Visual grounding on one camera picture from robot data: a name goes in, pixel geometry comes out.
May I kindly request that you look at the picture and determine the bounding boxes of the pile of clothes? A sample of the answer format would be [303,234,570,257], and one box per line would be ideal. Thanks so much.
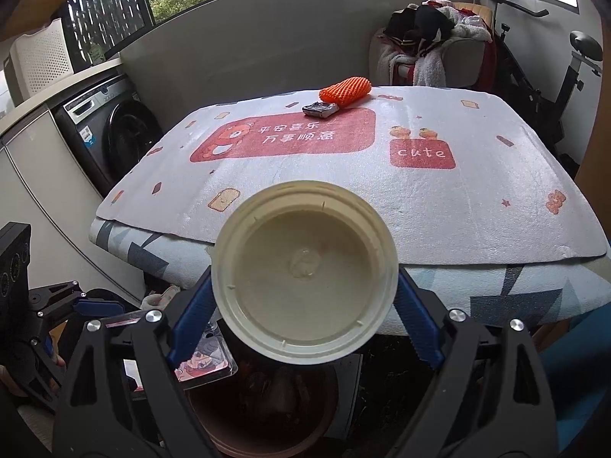
[379,0,492,89]

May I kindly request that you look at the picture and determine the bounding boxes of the lattice window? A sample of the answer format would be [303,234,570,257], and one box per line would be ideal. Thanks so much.
[62,0,378,55]

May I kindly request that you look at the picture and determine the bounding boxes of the white bear printed mat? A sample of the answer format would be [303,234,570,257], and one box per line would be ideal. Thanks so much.
[95,85,611,265]

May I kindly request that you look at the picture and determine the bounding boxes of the orange foam fruit net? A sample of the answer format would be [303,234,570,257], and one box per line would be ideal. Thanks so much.
[319,75,373,106]

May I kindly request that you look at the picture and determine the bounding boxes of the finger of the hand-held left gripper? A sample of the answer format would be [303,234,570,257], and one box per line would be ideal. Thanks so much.
[16,327,65,408]
[29,281,129,320]

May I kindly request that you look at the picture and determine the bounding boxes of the white laundry basket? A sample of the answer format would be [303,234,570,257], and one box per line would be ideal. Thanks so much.
[8,18,74,106]

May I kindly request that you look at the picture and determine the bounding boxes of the brown trash bin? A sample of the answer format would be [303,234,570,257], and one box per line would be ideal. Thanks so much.
[184,343,341,458]

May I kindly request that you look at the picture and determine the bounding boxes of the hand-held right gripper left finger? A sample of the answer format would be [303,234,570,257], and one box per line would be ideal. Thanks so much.
[53,267,225,458]

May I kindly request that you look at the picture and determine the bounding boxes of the cream round plastic lid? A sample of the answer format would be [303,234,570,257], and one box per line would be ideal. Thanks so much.
[211,180,398,367]

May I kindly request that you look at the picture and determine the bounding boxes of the white chair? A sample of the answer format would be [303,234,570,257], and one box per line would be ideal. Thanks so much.
[369,2,497,92]

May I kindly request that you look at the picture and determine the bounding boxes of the black exercise bike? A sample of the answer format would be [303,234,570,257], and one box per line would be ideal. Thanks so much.
[453,0,605,153]

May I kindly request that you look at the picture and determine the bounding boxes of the small silver box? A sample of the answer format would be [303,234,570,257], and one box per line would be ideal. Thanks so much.
[302,102,341,120]

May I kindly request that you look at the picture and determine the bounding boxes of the grey washing machine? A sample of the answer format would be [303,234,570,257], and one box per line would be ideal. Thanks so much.
[52,74,165,198]

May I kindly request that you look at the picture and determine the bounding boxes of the clear blister package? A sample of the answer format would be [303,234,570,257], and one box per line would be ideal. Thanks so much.
[174,329,239,383]

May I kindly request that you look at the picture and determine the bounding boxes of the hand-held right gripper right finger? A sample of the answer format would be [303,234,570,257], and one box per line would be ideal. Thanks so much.
[395,267,559,458]

